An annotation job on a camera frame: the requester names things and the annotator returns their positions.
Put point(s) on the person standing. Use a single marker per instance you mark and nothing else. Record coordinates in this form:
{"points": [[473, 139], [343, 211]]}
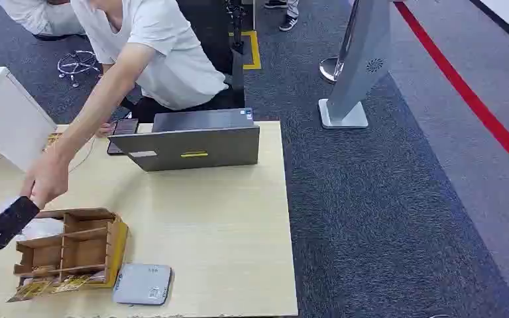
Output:
{"points": [[288, 19]]}

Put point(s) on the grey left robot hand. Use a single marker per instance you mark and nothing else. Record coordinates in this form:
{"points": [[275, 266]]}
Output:
{"points": [[4, 224]]}

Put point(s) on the black smartphone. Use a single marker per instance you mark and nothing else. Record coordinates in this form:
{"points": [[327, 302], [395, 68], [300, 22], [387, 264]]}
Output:
{"points": [[125, 127]]}

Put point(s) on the person's left hand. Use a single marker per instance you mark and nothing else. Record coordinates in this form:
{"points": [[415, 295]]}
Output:
{"points": [[104, 130]]}

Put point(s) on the black tripod stand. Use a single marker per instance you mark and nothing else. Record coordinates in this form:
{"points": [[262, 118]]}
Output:
{"points": [[237, 48]]}

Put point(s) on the wooden card box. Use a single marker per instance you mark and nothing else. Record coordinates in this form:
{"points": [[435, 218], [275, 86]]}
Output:
{"points": [[85, 250]]}

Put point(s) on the person crouching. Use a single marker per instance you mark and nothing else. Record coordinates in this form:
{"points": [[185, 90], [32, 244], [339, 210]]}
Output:
{"points": [[39, 15]]}

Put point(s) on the white card stack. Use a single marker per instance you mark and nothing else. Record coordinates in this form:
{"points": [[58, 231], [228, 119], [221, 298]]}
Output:
{"points": [[39, 228]]}

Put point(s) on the chrome chair base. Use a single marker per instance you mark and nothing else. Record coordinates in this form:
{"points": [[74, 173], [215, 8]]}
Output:
{"points": [[78, 63]]}

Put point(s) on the white cabinet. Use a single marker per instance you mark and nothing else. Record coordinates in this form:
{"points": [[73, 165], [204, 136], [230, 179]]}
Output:
{"points": [[6, 114]]}

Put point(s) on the person in seat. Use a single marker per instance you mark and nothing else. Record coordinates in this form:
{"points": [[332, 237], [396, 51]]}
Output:
{"points": [[166, 57]]}

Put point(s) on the grey kiosk stand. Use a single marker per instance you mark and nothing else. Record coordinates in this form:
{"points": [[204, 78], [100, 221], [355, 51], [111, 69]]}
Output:
{"points": [[360, 61]]}

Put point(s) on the person's hand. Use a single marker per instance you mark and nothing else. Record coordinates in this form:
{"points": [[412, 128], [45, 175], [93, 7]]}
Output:
{"points": [[104, 130], [48, 177]]}

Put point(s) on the grey laptop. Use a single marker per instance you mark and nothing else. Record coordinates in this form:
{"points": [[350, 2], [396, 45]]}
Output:
{"points": [[193, 147]]}

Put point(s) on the person's right hand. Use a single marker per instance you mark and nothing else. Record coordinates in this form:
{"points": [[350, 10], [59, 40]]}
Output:
{"points": [[48, 177]]}

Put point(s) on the grey flat card reader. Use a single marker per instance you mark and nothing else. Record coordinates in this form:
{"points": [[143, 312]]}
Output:
{"points": [[143, 284]]}

